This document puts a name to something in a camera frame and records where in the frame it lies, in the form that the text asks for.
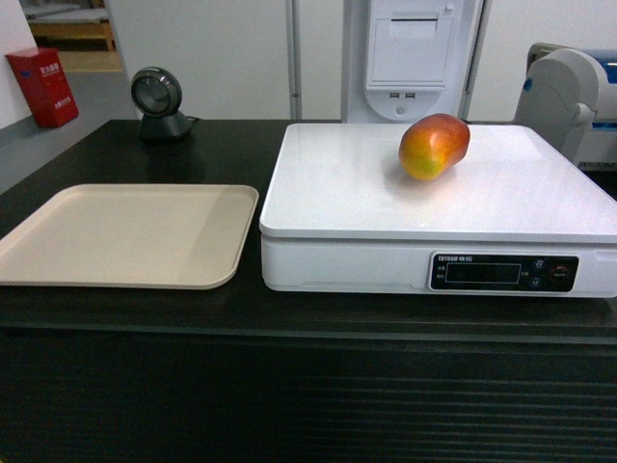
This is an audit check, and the white blue label printer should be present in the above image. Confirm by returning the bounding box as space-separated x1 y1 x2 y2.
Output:
514 42 616 171

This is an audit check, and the red yellow mango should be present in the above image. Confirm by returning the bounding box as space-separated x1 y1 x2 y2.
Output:
398 114 470 181

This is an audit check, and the black checkout counter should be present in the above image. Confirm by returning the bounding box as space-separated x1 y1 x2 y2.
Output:
0 118 617 463

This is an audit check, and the white checkout scale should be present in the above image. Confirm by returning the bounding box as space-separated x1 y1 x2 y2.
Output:
259 123 616 298

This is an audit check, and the red fire extinguisher box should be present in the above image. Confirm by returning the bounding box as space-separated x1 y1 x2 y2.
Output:
6 47 79 128

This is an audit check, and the beige plastic tray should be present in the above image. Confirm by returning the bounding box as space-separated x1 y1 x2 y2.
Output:
1 184 259 290

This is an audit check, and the black barcode scanner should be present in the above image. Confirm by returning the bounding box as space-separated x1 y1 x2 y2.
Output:
131 67 192 144

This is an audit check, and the white POS terminal stand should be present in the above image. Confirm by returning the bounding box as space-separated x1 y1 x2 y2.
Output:
341 0 488 124

